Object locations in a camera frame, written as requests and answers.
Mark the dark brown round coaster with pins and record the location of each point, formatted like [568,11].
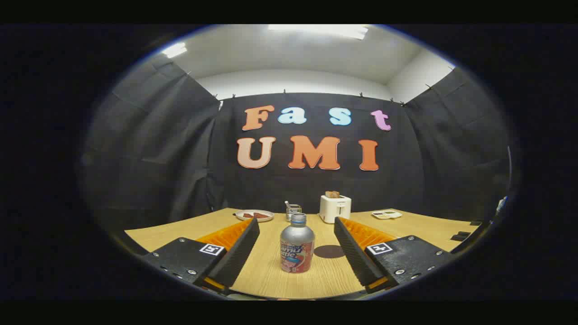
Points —
[327,252]

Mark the silver juice bottle pink label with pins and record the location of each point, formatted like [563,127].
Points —
[296,237]

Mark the red food slices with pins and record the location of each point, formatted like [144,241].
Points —
[257,215]

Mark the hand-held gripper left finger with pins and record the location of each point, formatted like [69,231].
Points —
[235,259]

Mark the small white object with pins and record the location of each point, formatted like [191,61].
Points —
[501,205]

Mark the metal utensil holder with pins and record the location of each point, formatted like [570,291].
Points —
[293,212]

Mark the white round plate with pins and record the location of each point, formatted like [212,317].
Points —
[239,217]

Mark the white compartment tray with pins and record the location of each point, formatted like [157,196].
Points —
[386,215]

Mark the white toaster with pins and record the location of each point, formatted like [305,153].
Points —
[334,208]

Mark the brown bread slice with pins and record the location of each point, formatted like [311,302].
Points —
[332,194]

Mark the wooden table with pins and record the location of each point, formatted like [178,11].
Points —
[271,275]

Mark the small ceiling light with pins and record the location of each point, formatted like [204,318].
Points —
[174,49]

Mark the black backdrop cloth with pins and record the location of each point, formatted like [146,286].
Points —
[180,158]

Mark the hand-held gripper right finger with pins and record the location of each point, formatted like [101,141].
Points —
[356,257]

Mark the long ceiling light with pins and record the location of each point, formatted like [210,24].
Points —
[316,30]

